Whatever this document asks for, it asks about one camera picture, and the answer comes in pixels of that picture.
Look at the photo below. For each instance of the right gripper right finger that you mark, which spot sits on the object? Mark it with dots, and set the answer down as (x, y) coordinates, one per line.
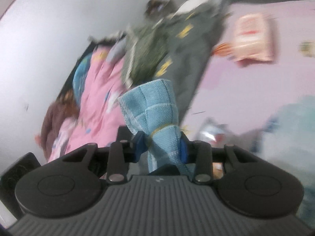
(203, 155)

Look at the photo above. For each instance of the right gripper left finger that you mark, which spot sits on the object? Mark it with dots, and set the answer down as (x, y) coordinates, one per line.
(114, 159)

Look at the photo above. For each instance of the light blue towel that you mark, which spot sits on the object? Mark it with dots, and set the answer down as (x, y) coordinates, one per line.
(151, 108)

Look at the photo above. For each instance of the pink blanket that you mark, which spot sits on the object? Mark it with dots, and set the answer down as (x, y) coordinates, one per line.
(89, 112)

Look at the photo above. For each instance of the pink play mat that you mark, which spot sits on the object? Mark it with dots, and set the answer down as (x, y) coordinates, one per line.
(244, 98)

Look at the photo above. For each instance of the light green plastic bag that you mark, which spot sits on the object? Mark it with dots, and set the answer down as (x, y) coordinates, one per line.
(287, 141)

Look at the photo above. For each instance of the green patterned pillow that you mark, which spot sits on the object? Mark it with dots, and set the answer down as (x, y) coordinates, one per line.
(146, 46)

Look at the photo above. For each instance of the red white wipes pack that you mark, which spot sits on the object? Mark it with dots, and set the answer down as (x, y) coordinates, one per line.
(253, 39)

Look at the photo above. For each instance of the grey quilt with yellow patches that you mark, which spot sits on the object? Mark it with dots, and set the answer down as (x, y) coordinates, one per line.
(192, 36)

